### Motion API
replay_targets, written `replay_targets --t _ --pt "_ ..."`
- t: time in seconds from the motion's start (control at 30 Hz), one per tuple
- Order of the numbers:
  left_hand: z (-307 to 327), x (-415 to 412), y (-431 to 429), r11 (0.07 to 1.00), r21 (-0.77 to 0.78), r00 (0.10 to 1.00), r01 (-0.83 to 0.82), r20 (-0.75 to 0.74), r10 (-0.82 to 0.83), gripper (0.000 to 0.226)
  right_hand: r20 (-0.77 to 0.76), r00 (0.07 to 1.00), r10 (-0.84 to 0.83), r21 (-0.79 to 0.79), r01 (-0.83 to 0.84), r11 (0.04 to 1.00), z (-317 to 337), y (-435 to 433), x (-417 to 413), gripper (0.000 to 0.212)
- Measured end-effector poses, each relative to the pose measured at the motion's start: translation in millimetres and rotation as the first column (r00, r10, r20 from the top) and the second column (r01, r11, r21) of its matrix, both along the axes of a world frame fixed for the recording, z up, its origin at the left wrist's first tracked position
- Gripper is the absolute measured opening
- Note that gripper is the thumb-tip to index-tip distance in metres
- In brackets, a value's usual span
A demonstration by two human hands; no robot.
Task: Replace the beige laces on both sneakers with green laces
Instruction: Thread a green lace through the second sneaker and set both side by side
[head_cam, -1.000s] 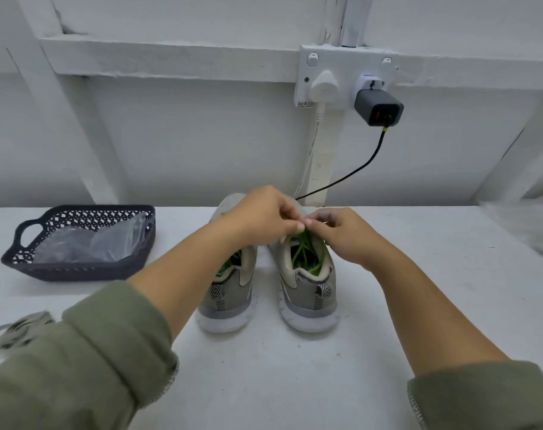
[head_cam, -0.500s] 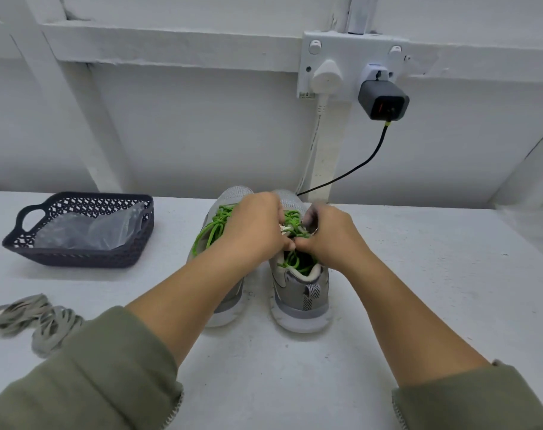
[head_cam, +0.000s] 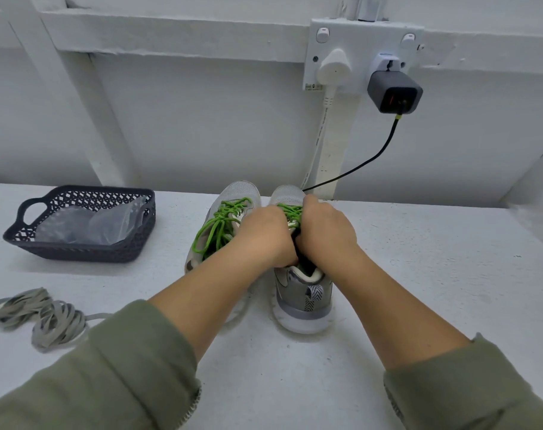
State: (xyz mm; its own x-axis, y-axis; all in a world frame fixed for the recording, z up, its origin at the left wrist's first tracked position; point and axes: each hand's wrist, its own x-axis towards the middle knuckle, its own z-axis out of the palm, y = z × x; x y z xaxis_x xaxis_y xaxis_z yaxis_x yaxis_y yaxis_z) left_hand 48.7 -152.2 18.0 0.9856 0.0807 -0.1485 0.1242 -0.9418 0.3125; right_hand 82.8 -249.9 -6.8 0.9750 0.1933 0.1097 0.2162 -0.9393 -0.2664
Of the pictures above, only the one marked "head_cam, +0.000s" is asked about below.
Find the person's left hand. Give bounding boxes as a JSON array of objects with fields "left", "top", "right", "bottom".
[{"left": 231, "top": 205, "right": 300, "bottom": 271}]

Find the person's right hand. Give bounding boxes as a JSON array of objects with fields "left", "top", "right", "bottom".
[{"left": 295, "top": 194, "right": 360, "bottom": 276}]

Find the green shoelace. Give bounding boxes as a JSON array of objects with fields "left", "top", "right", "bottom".
[
  {"left": 191, "top": 198, "right": 255, "bottom": 258},
  {"left": 277, "top": 203, "right": 305, "bottom": 231}
]

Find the gray sneaker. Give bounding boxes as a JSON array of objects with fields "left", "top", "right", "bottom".
[
  {"left": 270, "top": 185, "right": 335, "bottom": 335},
  {"left": 184, "top": 180, "right": 262, "bottom": 323}
]

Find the clear plastic bag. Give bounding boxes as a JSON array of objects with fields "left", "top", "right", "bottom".
[{"left": 34, "top": 196, "right": 153, "bottom": 245}]

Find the person's right forearm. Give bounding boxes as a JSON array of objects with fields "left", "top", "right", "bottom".
[{"left": 329, "top": 250, "right": 543, "bottom": 430}]

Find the person's left forearm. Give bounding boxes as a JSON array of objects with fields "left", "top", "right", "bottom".
[{"left": 0, "top": 250, "right": 273, "bottom": 430}]

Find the gray charger adapter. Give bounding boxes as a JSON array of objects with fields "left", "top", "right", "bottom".
[{"left": 367, "top": 69, "right": 425, "bottom": 115}]

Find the white plug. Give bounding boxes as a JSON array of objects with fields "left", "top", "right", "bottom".
[{"left": 317, "top": 47, "right": 353, "bottom": 86}]

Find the dark plastic lattice basket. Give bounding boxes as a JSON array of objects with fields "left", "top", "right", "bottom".
[{"left": 3, "top": 185, "right": 157, "bottom": 263}]

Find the black cable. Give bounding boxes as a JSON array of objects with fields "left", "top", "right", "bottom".
[{"left": 303, "top": 113, "right": 402, "bottom": 194}]

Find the white cable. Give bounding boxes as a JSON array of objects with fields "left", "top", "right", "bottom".
[{"left": 300, "top": 85, "right": 337, "bottom": 189}]

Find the white wall socket plate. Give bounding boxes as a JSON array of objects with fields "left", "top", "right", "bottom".
[{"left": 303, "top": 19, "right": 427, "bottom": 93}]

